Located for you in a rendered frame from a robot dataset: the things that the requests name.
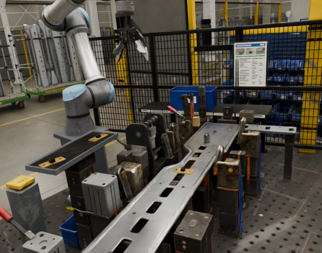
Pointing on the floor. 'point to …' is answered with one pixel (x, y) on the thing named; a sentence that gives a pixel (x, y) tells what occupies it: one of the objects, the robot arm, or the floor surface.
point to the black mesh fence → (217, 76)
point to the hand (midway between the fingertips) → (133, 61)
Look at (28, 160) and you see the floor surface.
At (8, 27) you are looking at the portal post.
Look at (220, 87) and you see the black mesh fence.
